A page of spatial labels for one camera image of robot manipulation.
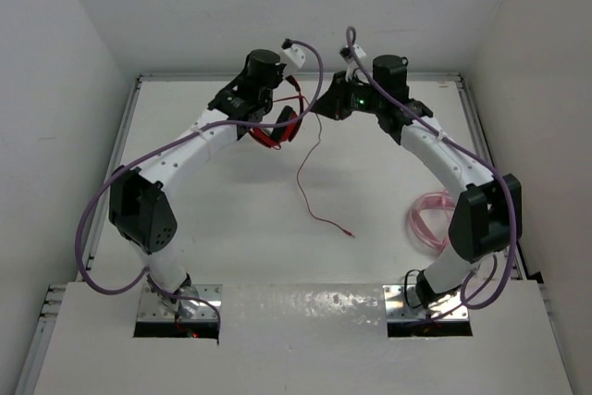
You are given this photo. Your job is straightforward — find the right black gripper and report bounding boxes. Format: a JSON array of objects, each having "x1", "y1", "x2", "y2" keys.
[{"x1": 309, "y1": 70, "x2": 384, "y2": 121}]

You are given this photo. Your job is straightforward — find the red headphone cable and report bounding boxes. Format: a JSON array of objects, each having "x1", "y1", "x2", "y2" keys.
[{"x1": 270, "y1": 93, "x2": 357, "y2": 239}]

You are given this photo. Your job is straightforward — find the red black headphones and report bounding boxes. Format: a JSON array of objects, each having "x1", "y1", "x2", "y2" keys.
[{"x1": 248, "y1": 76, "x2": 307, "y2": 150}]

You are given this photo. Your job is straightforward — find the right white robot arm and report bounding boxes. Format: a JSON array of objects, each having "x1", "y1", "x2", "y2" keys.
[{"x1": 313, "y1": 50, "x2": 522, "y2": 308}]

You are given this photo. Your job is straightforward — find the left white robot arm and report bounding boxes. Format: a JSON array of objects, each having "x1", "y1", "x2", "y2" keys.
[{"x1": 108, "y1": 49, "x2": 287, "y2": 314}]

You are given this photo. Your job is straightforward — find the pink headphones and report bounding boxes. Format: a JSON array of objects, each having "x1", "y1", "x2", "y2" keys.
[{"x1": 405, "y1": 190, "x2": 455, "y2": 257}]

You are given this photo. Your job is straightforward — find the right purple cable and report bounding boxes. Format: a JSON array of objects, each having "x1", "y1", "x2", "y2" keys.
[{"x1": 345, "y1": 26, "x2": 517, "y2": 322}]

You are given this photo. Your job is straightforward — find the purple cable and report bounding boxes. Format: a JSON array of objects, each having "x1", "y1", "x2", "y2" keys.
[
  {"x1": 74, "y1": 39, "x2": 325, "y2": 331},
  {"x1": 345, "y1": 26, "x2": 517, "y2": 322}
]

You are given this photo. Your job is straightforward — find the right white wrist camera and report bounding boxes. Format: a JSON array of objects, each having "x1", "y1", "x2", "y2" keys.
[{"x1": 339, "y1": 44, "x2": 366, "y2": 80}]

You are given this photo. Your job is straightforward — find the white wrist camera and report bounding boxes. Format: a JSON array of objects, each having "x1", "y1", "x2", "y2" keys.
[
  {"x1": 280, "y1": 41, "x2": 306, "y2": 72},
  {"x1": 339, "y1": 44, "x2": 366, "y2": 80}
]

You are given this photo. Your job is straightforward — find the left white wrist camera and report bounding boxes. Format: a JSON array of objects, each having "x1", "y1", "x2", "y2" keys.
[{"x1": 280, "y1": 41, "x2": 306, "y2": 72}]

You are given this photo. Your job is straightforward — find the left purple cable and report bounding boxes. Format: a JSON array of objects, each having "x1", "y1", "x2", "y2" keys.
[{"x1": 74, "y1": 39, "x2": 325, "y2": 331}]

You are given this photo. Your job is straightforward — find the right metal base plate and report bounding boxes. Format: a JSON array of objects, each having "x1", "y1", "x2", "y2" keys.
[{"x1": 382, "y1": 283, "x2": 472, "y2": 323}]

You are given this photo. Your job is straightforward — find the metal base plate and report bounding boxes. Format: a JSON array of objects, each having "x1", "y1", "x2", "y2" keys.
[
  {"x1": 136, "y1": 284, "x2": 222, "y2": 323},
  {"x1": 382, "y1": 283, "x2": 472, "y2": 323}
]

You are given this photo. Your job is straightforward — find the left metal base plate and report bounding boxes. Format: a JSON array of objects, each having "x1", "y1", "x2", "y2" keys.
[{"x1": 136, "y1": 284, "x2": 222, "y2": 323}]

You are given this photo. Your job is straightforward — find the aluminium table frame rail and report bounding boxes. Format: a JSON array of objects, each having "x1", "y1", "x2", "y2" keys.
[{"x1": 13, "y1": 71, "x2": 547, "y2": 395}]

